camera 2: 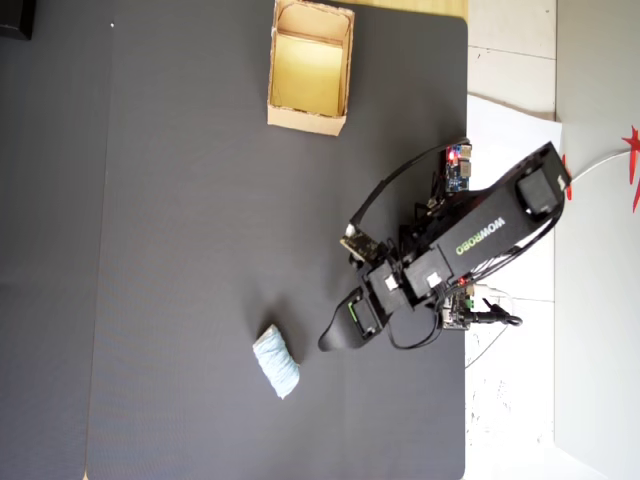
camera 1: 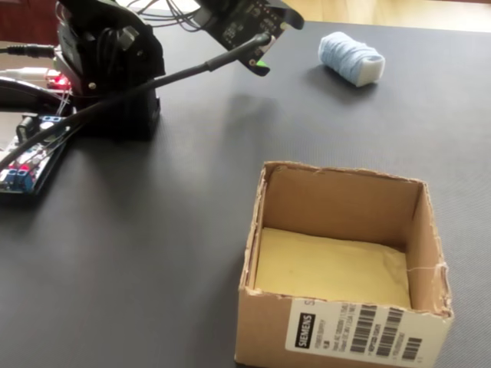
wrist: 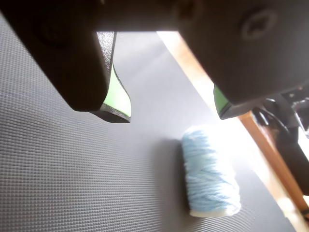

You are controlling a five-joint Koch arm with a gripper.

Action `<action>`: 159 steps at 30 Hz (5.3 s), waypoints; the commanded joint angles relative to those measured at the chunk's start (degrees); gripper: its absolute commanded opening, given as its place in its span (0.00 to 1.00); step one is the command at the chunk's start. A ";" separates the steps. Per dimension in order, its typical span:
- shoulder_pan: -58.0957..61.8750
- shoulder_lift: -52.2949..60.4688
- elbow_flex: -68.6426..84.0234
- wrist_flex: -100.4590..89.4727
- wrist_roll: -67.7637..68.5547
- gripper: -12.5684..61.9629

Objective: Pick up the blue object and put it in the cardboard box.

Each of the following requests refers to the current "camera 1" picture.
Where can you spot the blue yarn block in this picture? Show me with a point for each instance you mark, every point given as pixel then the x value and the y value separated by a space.
pixel 345 55

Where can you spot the silver USB plug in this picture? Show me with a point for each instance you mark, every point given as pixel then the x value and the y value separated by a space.
pixel 129 37

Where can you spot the dark wooden furniture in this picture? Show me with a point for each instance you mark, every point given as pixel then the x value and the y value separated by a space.
pixel 23 19

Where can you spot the black camera circuit board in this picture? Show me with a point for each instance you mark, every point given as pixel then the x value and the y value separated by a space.
pixel 249 27

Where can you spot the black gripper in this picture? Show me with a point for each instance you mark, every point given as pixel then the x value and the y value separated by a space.
pixel 207 13

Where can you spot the black curved band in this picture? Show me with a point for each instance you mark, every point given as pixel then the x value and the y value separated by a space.
pixel 30 94

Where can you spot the small red LED board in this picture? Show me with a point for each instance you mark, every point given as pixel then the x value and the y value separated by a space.
pixel 57 79

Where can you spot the open brown cardboard box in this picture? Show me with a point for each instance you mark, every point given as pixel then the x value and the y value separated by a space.
pixel 268 329

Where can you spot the electronics circuit board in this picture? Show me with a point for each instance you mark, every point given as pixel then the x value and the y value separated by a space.
pixel 44 184

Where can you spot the black power plug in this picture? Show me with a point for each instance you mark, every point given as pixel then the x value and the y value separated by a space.
pixel 23 50

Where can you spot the blue and white electronics board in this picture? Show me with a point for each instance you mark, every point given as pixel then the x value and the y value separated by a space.
pixel 23 168

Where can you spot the white barcode shipping label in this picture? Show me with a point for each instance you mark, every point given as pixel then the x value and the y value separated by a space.
pixel 345 329

